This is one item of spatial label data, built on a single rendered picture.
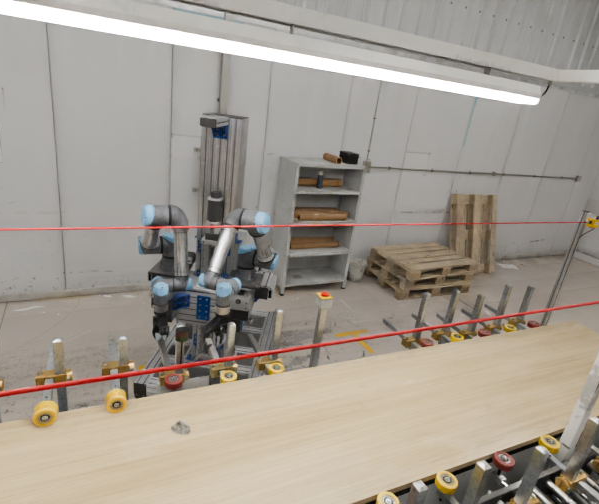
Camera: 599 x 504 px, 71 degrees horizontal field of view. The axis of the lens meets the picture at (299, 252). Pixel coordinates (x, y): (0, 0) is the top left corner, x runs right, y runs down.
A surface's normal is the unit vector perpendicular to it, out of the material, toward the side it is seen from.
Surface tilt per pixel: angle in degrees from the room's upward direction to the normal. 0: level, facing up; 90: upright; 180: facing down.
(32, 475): 0
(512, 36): 90
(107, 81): 90
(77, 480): 0
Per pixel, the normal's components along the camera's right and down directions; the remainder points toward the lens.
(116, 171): 0.44, 0.36
